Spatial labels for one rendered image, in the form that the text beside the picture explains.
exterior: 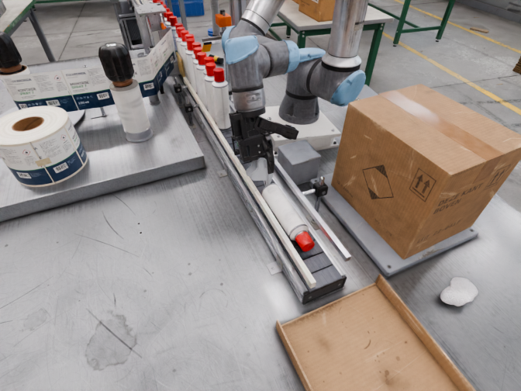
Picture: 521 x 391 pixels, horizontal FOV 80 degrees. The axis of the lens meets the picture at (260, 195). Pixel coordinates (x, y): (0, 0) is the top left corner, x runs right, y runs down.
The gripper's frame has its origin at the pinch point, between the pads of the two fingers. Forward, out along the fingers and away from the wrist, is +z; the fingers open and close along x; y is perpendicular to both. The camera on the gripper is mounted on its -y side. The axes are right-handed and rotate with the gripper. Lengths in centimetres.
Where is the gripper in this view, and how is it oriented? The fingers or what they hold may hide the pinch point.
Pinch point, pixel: (268, 181)
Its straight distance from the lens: 83.9
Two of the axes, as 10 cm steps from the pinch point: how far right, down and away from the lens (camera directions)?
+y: -9.1, 2.8, -2.9
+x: 3.8, 3.6, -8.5
